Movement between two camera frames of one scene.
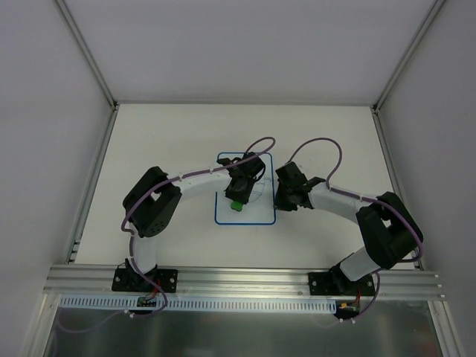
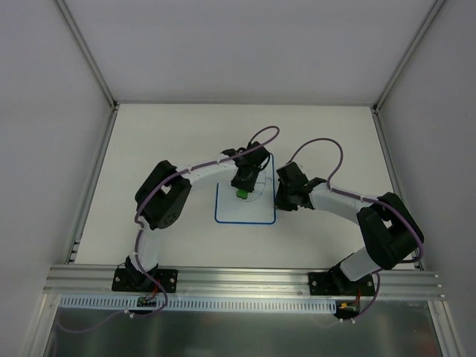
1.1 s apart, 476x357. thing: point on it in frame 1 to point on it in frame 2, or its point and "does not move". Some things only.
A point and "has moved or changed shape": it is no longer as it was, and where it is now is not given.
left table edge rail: x=74 y=245 does not move
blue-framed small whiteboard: x=259 y=210 does not move
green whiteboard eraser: x=236 y=205 has moved or changed shape
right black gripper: x=282 y=195 does not move
